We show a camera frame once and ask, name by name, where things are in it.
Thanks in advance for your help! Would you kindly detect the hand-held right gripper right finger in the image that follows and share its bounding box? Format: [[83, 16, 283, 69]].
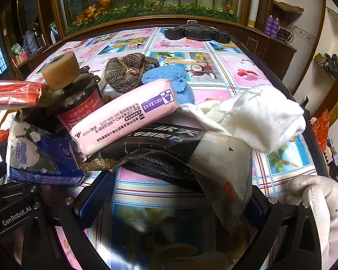
[[246, 187, 324, 270]]

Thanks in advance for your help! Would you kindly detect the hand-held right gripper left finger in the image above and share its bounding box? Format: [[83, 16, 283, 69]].
[[34, 171, 115, 270]]

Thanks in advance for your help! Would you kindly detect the black and clear plastic bag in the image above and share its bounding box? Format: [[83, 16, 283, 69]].
[[80, 129, 253, 232]]

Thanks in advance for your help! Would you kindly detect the blue floral tissue packet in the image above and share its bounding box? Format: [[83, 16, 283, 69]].
[[6, 112, 85, 188]]

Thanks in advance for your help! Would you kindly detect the pink tissue pack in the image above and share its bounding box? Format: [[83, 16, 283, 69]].
[[70, 79, 178, 158]]

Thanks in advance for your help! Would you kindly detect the white towel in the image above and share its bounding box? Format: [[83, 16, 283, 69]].
[[180, 84, 306, 154]]

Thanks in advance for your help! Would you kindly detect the red plastic bag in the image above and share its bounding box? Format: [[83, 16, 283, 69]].
[[0, 80, 47, 111]]

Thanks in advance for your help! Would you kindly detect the brown knitted hat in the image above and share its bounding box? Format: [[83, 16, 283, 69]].
[[104, 53, 156, 93]]

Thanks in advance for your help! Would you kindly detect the blue knitted cloth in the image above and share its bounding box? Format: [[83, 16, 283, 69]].
[[142, 67, 196, 106]]

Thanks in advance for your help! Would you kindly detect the white cotton glove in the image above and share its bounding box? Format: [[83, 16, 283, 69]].
[[284, 174, 338, 270]]

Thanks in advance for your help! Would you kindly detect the orange plastic bag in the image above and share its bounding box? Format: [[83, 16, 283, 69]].
[[312, 109, 332, 153]]

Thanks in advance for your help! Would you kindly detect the pink container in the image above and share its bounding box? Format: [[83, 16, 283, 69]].
[[13, 51, 31, 66]]

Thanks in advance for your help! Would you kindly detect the black plastic tool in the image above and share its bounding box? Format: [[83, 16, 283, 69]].
[[163, 20, 232, 45]]

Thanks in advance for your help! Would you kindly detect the dark wooden wall cabinet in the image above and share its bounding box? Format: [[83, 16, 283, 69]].
[[0, 0, 299, 90]]

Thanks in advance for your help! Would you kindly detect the wire basket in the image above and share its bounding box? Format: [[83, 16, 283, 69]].
[[276, 25, 296, 43]]

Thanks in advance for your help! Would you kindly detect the framed flower wall panel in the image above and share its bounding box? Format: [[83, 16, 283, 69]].
[[53, 0, 252, 36]]

